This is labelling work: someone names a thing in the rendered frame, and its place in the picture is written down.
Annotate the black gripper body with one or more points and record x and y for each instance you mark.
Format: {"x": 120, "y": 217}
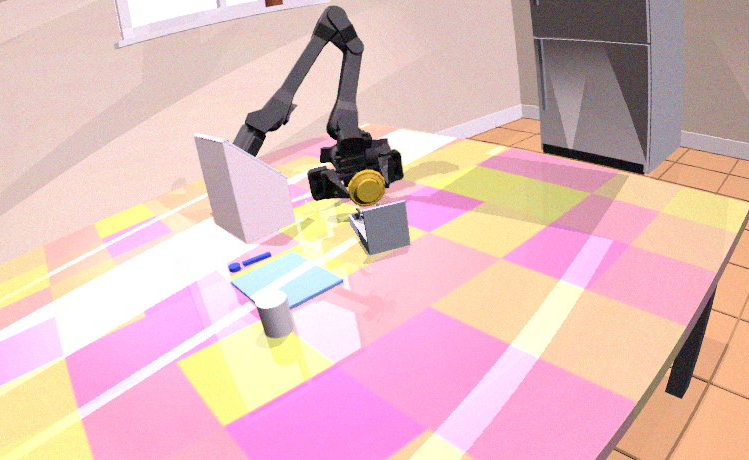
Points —
{"x": 349, "y": 167}

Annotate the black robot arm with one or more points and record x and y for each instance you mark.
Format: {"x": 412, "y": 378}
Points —
{"x": 342, "y": 125}

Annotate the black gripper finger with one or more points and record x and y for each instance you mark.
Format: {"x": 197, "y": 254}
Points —
{"x": 386, "y": 169}
{"x": 332, "y": 186}

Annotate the yellow plate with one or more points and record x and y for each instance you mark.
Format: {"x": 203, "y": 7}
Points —
{"x": 366, "y": 188}

